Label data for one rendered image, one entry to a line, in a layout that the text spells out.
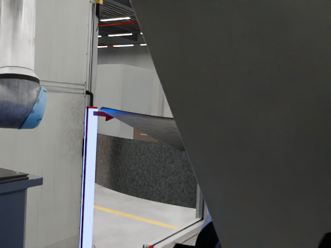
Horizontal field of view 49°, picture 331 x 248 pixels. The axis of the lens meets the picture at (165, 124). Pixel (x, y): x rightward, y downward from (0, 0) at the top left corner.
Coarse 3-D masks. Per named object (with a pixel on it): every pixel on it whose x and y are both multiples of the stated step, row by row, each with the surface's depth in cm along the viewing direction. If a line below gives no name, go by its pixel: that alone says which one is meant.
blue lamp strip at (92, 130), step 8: (88, 120) 65; (96, 120) 66; (88, 128) 65; (96, 128) 66; (88, 136) 65; (96, 136) 66; (88, 144) 65; (88, 152) 65; (88, 160) 65; (88, 168) 65; (88, 176) 66; (88, 184) 66; (88, 192) 66; (88, 200) 66; (88, 208) 66; (88, 216) 66; (88, 224) 66; (88, 232) 67; (88, 240) 67
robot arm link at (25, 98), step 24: (24, 0) 96; (24, 24) 95; (0, 48) 95; (24, 48) 94; (0, 72) 91; (24, 72) 92; (0, 96) 89; (24, 96) 92; (0, 120) 90; (24, 120) 92
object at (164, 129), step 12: (108, 108) 51; (120, 120) 58; (132, 120) 56; (144, 120) 54; (156, 120) 52; (168, 120) 49; (144, 132) 63; (156, 132) 62; (168, 132) 61; (168, 144) 68; (180, 144) 67
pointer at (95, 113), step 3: (93, 111) 65; (96, 111) 65; (99, 111) 64; (93, 114) 65; (96, 114) 65; (99, 114) 64; (102, 114) 64; (105, 114) 64; (108, 117) 63; (111, 117) 63; (105, 120) 64; (108, 120) 64
